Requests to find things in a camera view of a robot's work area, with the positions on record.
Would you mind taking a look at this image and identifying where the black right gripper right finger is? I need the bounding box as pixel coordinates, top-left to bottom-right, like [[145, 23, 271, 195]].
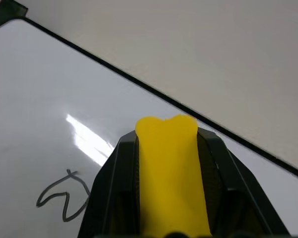
[[196, 126, 291, 238]]

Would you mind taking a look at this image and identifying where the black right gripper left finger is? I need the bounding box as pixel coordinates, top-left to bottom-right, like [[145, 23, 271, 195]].
[[77, 130, 142, 238]]

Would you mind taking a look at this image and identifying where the dark object at board corner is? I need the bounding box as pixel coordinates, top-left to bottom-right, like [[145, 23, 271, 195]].
[[0, 0, 29, 31]]

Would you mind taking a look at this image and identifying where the black-framed whiteboard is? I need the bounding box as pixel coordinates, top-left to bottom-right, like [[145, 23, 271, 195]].
[[0, 16, 298, 238]]

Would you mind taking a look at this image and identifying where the yellow eraser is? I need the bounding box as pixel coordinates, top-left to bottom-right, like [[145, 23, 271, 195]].
[[135, 114, 213, 236]]

